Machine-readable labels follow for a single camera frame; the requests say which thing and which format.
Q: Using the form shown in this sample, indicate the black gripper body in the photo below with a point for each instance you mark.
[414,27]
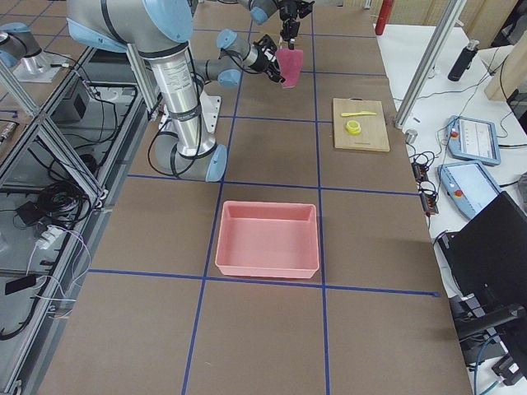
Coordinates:
[286,11]
[261,61]

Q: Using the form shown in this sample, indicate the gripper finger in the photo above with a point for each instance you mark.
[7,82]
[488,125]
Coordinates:
[267,44]
[293,27]
[285,32]
[275,76]

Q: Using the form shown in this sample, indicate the pink fleece cloth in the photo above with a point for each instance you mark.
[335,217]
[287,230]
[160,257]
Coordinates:
[290,62]

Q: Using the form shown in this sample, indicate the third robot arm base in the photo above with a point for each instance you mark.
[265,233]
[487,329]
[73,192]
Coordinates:
[21,52]

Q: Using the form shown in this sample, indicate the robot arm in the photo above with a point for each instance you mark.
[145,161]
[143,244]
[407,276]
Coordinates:
[161,31]
[211,14]

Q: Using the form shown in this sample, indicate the black water bottle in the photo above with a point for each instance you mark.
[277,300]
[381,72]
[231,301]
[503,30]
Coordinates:
[464,60]

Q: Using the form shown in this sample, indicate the yellow toy lemon slice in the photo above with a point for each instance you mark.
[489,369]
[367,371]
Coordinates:
[353,127]

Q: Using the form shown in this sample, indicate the yellow plastic knife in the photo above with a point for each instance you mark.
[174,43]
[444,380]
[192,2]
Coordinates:
[358,113]

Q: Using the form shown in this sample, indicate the bamboo cutting board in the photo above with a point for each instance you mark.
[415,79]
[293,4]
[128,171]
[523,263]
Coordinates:
[373,137]

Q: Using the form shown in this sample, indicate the red fire extinguisher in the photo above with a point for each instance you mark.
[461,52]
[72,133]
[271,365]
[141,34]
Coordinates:
[383,16]

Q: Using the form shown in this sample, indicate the pink plastic bin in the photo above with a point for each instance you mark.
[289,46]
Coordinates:
[268,239]

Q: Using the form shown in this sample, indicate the far blue teach pendant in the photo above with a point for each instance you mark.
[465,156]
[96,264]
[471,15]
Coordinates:
[473,139]

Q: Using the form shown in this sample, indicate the blue teach pendant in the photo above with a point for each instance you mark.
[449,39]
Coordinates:
[469,185]
[473,139]

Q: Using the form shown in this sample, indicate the near blue teach pendant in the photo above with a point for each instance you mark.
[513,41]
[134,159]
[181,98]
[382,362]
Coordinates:
[469,185]

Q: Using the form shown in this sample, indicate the black laptop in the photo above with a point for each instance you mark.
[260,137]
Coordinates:
[487,258]

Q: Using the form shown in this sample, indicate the black phone on table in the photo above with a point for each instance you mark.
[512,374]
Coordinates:
[19,284]

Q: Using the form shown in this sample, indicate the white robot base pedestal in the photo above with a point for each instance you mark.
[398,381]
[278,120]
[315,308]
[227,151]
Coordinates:
[211,105]

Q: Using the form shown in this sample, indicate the aluminium frame post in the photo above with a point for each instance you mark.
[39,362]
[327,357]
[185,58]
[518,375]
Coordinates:
[436,43]

